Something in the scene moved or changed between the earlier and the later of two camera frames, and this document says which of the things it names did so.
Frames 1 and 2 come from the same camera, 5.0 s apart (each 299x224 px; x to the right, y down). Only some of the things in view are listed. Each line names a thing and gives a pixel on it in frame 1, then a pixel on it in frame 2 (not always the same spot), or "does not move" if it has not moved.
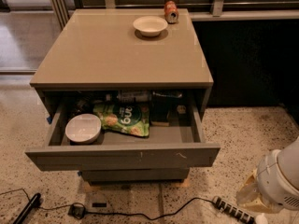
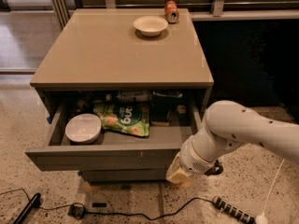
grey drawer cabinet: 127,92 does not move
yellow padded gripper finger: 250,199 → 175,173
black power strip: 234,210 does not move
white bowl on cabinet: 150,25 does not move
